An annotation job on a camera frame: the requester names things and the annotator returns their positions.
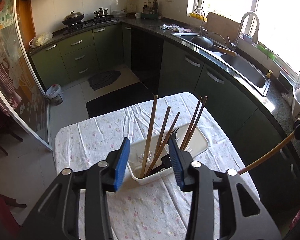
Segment black plastic fork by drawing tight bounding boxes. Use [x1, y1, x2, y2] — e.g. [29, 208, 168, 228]
[153, 154, 172, 173]
[149, 129, 178, 176]

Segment tan wooden chopstick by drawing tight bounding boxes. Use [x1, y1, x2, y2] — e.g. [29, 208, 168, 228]
[146, 112, 180, 176]

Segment dark brown wooden chopstick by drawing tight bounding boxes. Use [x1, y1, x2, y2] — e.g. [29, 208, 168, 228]
[185, 96, 207, 150]

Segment reddish wooden chopstick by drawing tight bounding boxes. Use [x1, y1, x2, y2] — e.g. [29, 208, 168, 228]
[238, 131, 295, 175]

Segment chrome kitchen faucet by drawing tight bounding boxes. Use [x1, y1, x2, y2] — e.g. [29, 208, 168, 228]
[229, 11, 260, 51]

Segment white plastic utensil basket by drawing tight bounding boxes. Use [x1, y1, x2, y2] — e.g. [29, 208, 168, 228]
[127, 124, 209, 185]

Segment green lower cabinets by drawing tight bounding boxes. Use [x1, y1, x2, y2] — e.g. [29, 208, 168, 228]
[28, 21, 300, 193]

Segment white floral tablecloth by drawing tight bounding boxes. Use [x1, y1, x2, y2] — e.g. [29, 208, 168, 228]
[54, 91, 261, 240]

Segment stainless steel sink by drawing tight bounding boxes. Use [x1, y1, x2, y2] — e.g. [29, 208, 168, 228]
[174, 33, 270, 97]

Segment dark floor mat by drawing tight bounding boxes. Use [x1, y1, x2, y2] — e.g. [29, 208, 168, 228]
[88, 70, 121, 91]

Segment small trash bin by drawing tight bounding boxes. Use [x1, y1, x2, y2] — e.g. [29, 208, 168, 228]
[46, 84, 63, 106]

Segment crumpled dish cloth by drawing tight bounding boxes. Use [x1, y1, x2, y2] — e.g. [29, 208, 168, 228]
[161, 24, 192, 33]

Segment wooden cutting board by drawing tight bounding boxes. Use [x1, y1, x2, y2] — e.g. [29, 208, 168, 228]
[204, 12, 239, 41]

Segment condiment bottles group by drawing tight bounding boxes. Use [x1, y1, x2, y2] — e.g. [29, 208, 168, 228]
[142, 0, 159, 18]

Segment sliding glass door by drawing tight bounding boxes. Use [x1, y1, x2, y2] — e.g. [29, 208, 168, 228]
[0, 0, 52, 150]

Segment white plastic bag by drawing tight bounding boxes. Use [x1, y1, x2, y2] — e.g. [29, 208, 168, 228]
[29, 32, 53, 48]

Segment steel pot on stove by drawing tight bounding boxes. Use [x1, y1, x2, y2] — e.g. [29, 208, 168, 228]
[94, 7, 108, 18]

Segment black wok with lid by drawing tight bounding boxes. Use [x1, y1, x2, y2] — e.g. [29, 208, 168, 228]
[62, 11, 84, 26]

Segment black pan wooden handle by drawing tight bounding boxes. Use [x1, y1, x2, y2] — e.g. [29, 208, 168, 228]
[190, 36, 236, 57]

